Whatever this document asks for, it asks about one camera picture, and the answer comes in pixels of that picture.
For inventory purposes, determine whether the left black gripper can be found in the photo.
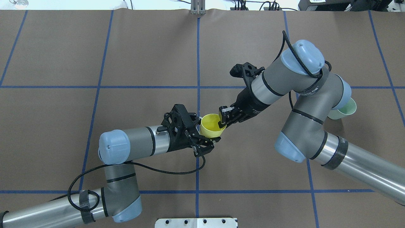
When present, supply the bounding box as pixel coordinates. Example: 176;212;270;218
161;104;221;157

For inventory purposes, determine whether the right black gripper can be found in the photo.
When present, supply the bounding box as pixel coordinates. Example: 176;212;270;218
218;87;269;129

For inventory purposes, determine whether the yellow plastic cup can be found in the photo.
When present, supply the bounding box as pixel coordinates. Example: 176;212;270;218
199;114;226;138

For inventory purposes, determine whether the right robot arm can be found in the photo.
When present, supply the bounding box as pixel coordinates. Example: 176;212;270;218
218;39;405;205

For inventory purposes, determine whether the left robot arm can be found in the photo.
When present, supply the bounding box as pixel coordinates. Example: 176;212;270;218
1;104;222;228

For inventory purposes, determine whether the pale green plastic cup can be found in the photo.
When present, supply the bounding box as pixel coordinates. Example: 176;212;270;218
327;98;357;120

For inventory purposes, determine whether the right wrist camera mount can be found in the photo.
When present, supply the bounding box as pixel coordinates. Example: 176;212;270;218
229;62;265;87

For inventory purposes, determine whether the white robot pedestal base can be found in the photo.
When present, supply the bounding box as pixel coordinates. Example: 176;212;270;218
154;218;239;228

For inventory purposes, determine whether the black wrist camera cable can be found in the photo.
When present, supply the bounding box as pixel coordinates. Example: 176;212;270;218
274;30;332;110

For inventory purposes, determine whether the aluminium frame post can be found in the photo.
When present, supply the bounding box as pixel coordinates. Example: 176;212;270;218
190;0;206;15

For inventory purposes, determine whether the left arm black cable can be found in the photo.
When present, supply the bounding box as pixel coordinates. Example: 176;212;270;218
68;152;206;212

